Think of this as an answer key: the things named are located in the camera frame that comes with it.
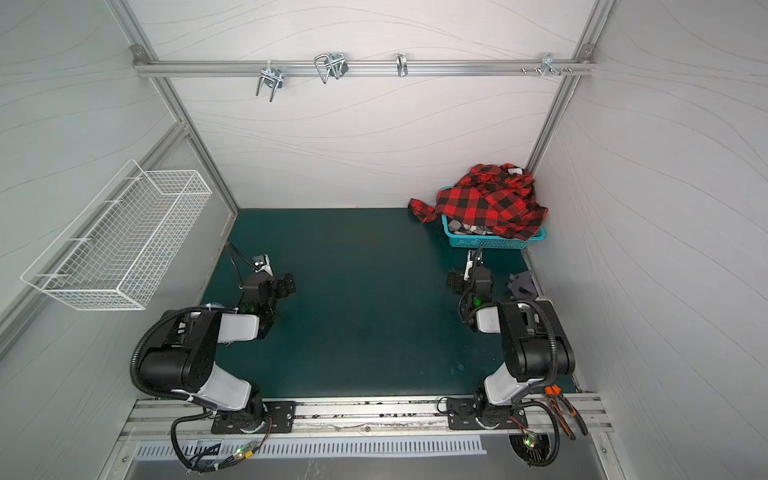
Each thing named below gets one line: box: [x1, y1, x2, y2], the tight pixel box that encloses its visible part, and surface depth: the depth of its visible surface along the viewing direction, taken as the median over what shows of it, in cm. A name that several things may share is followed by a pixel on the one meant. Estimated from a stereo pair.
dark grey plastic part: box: [507, 270, 539, 301], surface depth 100 cm
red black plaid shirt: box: [408, 164, 549, 240], surface depth 106 cm
